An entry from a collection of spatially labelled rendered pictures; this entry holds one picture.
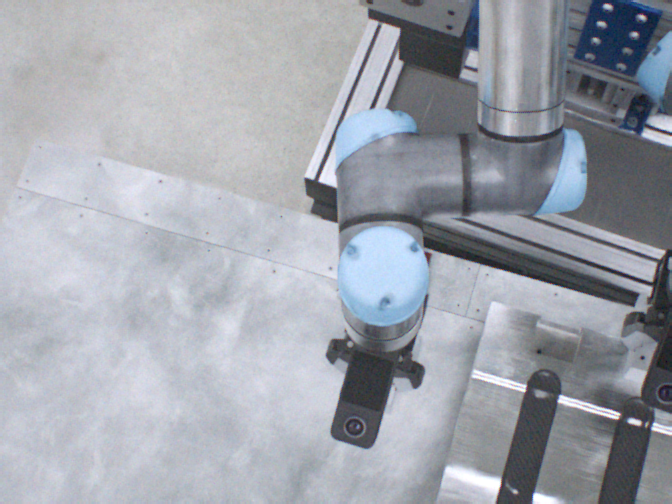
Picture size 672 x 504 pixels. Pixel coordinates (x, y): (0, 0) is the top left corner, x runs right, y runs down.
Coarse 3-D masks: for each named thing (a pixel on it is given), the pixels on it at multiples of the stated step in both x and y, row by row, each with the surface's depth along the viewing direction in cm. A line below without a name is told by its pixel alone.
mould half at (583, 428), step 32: (512, 320) 145; (480, 352) 144; (512, 352) 144; (608, 352) 144; (480, 384) 143; (512, 384) 143; (576, 384) 143; (608, 384) 142; (640, 384) 142; (480, 416) 142; (512, 416) 142; (576, 416) 142; (608, 416) 142; (480, 448) 141; (576, 448) 141; (608, 448) 141; (448, 480) 140; (480, 480) 140; (544, 480) 140; (576, 480) 140; (640, 480) 140
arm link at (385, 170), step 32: (352, 128) 111; (384, 128) 110; (416, 128) 113; (352, 160) 110; (384, 160) 109; (416, 160) 109; (448, 160) 109; (352, 192) 109; (384, 192) 108; (416, 192) 109; (448, 192) 109; (352, 224) 108; (416, 224) 109
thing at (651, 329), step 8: (664, 256) 129; (664, 264) 128; (656, 272) 132; (664, 272) 128; (656, 280) 131; (664, 280) 127; (656, 288) 128; (664, 288) 127; (656, 296) 127; (664, 296) 127; (656, 304) 127; (664, 304) 126; (648, 312) 127; (656, 312) 127; (664, 312) 126; (648, 320) 127; (656, 320) 126; (664, 320) 126; (648, 328) 128; (656, 328) 127; (656, 336) 130
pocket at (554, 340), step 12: (540, 324) 147; (552, 324) 146; (540, 336) 147; (552, 336) 147; (564, 336) 147; (576, 336) 147; (540, 348) 147; (552, 348) 147; (564, 348) 147; (576, 348) 147; (564, 360) 146
